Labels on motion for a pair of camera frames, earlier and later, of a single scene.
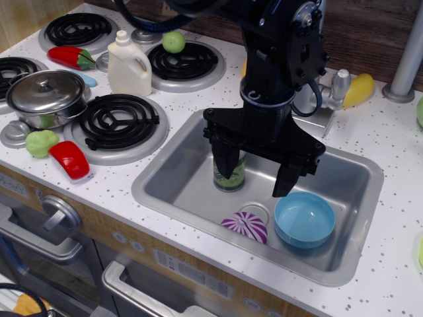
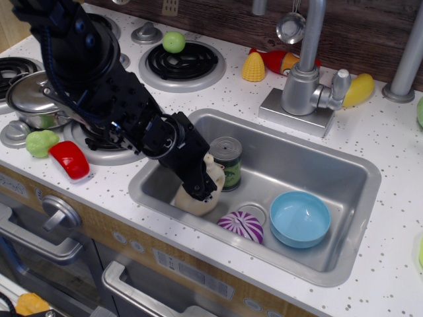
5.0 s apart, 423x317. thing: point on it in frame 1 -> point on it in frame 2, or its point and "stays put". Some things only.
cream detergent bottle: (129, 69) -> (188, 203)
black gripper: (266, 128) -> (173, 140)
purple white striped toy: (247, 224) stays put
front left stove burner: (10, 66) stays put
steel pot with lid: (46, 98) stays put
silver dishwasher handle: (112, 273) stays put
